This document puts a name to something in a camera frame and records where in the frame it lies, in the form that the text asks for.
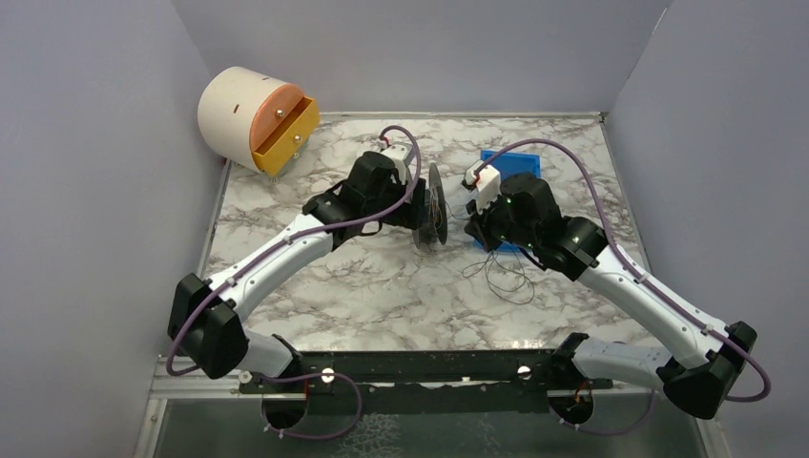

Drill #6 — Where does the black cable spool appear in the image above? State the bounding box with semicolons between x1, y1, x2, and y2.
412;162;448;248

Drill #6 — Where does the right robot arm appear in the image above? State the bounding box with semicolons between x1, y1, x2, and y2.
463;166;757;420

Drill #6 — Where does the blue plastic bin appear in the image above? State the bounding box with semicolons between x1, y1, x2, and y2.
480;150;541;253

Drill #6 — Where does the yellow drawer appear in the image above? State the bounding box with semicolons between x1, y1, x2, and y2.
252;97;321;177

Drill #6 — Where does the cream cylindrical drawer cabinet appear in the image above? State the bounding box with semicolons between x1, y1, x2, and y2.
197;66;312;174

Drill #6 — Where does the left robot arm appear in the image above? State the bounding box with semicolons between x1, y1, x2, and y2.
167;145;425;380

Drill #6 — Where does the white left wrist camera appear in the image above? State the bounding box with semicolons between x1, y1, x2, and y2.
381;143;415;185

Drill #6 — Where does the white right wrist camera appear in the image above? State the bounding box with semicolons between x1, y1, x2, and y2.
462;160;501;214

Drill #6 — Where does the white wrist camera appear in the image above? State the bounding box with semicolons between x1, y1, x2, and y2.
462;160;501;214
381;143;415;185

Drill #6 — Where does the thin black wire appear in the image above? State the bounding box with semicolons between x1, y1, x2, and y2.
461;242;537;306

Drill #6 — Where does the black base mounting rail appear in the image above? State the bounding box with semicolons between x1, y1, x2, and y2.
174;335;614;419

